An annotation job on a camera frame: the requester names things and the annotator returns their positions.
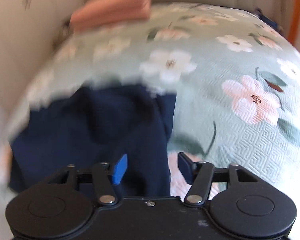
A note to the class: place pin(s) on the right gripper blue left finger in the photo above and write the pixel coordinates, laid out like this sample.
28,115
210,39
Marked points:
118,169

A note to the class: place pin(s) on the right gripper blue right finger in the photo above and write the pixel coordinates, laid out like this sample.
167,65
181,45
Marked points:
187,167

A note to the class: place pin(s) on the navy blue striped hoodie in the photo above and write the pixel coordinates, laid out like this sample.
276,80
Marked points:
96,125

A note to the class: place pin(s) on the floral green bedspread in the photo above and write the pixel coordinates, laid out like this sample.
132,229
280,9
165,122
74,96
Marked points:
236,115

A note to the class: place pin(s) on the folded pink quilt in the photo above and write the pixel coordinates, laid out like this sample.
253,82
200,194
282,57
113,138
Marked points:
96,13

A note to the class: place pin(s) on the blue item beside headboard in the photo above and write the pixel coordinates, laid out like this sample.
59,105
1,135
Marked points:
258,12

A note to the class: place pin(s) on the white built-in wardrobe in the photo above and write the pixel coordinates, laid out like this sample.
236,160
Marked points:
27,29

